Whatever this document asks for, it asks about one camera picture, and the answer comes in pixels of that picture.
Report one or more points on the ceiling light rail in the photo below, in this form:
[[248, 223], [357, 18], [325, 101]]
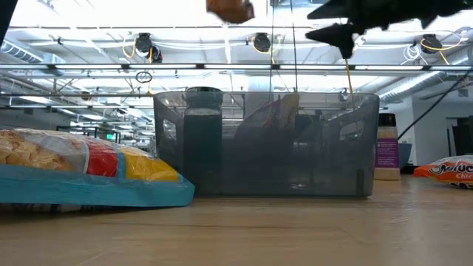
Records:
[[92, 67]]

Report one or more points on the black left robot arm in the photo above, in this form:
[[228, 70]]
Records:
[[5, 14]]

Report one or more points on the translucent grey plastic bin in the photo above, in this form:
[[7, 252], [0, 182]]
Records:
[[332, 173]]

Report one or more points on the orange ramen noodle packet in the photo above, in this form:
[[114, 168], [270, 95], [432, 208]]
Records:
[[447, 171]]

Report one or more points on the green-lid dark jar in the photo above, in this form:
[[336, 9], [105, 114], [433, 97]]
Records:
[[203, 147]]

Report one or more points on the blue yellow chip bag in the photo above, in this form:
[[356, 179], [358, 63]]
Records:
[[92, 188]]

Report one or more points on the purple-label spice jar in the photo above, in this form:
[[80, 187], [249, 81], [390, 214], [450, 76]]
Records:
[[388, 151]]

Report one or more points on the dark screen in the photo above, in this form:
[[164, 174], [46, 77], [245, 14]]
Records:
[[463, 136]]

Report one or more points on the silver ventilation duct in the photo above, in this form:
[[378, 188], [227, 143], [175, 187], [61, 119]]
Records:
[[406, 88]]

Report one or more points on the red white snack bag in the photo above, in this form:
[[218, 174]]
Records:
[[258, 122]]

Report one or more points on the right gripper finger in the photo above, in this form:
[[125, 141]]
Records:
[[340, 10], [340, 35]]

